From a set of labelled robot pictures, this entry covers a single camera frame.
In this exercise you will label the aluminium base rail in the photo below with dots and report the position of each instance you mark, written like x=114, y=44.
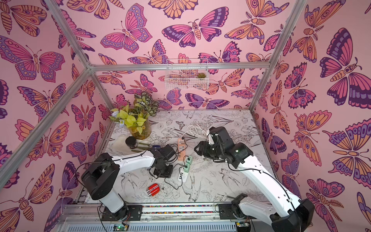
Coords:
x=177, y=217

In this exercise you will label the white power strip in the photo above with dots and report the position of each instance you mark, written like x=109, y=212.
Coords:
x=183, y=177

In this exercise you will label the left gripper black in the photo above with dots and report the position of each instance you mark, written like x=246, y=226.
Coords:
x=168, y=175

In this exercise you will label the small green succulent plant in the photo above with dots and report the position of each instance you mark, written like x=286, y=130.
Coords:
x=201, y=75

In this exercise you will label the white wire wall basket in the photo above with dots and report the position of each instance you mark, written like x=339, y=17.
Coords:
x=182, y=74

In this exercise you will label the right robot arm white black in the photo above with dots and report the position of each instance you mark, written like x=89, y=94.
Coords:
x=285, y=211

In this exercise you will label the amber glass vase with plants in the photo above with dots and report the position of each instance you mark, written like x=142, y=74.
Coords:
x=136, y=118

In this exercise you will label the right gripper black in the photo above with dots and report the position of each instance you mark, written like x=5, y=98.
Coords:
x=205, y=147

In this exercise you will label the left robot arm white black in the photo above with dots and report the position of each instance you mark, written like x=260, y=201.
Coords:
x=100, y=177

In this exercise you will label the orange power strip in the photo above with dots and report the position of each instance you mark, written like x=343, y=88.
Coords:
x=181, y=151

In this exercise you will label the aluminium cage frame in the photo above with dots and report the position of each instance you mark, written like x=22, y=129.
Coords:
x=22, y=151

